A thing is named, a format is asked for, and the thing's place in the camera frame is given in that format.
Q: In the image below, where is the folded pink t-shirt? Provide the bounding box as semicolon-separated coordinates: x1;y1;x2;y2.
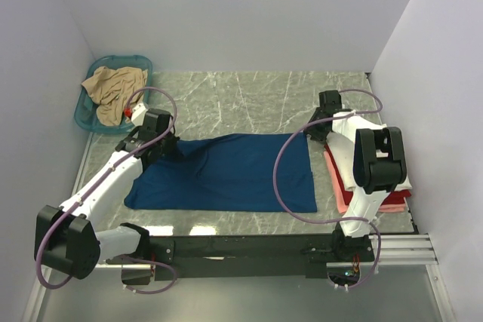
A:
323;152;408;215

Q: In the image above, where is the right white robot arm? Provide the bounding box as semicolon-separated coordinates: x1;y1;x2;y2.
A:
304;90;407;261

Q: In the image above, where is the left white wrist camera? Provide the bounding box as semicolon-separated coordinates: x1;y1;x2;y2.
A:
123;103;149;127

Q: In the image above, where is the beige t-shirt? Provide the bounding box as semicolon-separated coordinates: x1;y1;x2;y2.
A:
82;66;148;127

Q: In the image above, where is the folded white t-shirt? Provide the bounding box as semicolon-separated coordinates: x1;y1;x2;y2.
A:
326;121;413;192

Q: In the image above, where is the black base beam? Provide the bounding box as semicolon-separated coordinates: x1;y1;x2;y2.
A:
104;233;376;286

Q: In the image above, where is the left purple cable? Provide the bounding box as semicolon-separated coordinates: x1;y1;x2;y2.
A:
35;87;179;296

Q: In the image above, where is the purple cable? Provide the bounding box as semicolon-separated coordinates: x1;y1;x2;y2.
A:
35;87;179;296
272;87;383;290

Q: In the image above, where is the blue t-shirt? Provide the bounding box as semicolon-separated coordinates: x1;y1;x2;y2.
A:
124;133;317;213

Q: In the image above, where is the aluminium frame rail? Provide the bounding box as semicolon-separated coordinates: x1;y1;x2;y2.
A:
21;133;457;321

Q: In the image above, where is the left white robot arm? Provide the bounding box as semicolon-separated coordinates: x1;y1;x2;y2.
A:
34;109;178;288

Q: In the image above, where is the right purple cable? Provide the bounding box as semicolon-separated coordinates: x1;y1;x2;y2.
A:
272;87;383;290

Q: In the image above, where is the folded red t-shirt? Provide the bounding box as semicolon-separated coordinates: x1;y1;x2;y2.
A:
323;144;412;206

